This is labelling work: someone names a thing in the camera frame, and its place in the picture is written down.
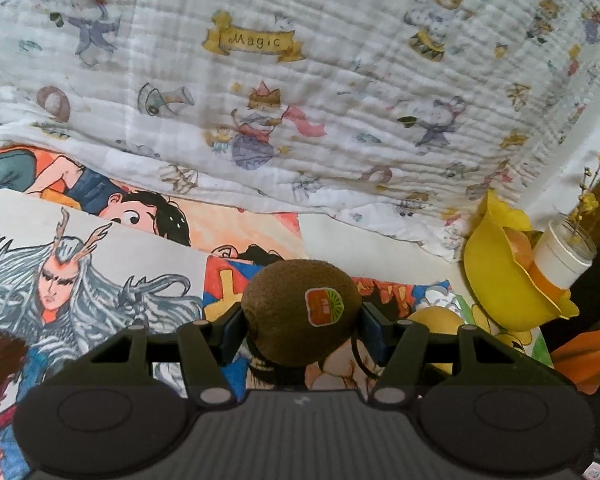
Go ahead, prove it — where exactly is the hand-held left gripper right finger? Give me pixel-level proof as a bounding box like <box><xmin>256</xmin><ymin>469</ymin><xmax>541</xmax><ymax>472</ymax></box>
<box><xmin>360</xmin><ymin>304</ymin><xmax>525</xmax><ymax>406</ymax></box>

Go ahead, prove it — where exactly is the colourful cartoon printed sheet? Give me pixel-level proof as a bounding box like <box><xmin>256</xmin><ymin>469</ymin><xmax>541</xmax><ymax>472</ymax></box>
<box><xmin>0</xmin><ymin>145</ymin><xmax>556</xmax><ymax>480</ymax></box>

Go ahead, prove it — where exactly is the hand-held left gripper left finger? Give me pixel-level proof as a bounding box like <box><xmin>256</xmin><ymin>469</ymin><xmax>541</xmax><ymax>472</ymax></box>
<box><xmin>86</xmin><ymin>306</ymin><xmax>249</xmax><ymax>407</ymax></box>

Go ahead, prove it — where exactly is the orange paper sheet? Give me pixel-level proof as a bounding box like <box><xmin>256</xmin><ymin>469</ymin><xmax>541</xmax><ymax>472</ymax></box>
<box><xmin>550</xmin><ymin>330</ymin><xmax>600</xmax><ymax>396</ymax></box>

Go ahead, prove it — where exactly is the brown kiwi with red sticker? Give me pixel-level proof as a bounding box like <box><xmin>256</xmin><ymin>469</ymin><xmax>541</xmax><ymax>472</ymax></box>
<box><xmin>241</xmin><ymin>259</ymin><xmax>363</xmax><ymax>367</ymax></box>

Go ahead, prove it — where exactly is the yellow flower sprig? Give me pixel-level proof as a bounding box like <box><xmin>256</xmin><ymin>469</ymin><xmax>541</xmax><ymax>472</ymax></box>
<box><xmin>567</xmin><ymin>135</ymin><xmax>600</xmax><ymax>241</ymax></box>

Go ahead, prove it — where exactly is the white printed blanket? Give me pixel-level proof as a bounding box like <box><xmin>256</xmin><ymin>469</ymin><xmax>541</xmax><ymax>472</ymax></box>
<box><xmin>0</xmin><ymin>0</ymin><xmax>600</xmax><ymax>263</ymax></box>

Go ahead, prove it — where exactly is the yellow lemon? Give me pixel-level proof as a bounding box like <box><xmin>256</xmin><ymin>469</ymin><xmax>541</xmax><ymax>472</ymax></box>
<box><xmin>407</xmin><ymin>306</ymin><xmax>466</xmax><ymax>376</ymax></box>

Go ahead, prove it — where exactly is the pale orange fruit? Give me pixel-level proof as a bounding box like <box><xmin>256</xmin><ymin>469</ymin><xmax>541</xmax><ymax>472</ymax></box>
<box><xmin>502</xmin><ymin>227</ymin><xmax>543</xmax><ymax>268</ymax></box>

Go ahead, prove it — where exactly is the white jar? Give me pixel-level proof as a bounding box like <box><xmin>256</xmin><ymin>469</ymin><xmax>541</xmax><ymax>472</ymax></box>
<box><xmin>527</xmin><ymin>212</ymin><xmax>599</xmax><ymax>306</ymax></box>

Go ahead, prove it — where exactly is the yellow plastic bowl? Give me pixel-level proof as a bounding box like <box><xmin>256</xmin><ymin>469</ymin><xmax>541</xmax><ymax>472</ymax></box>
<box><xmin>462</xmin><ymin>189</ymin><xmax>581</xmax><ymax>332</ymax></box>

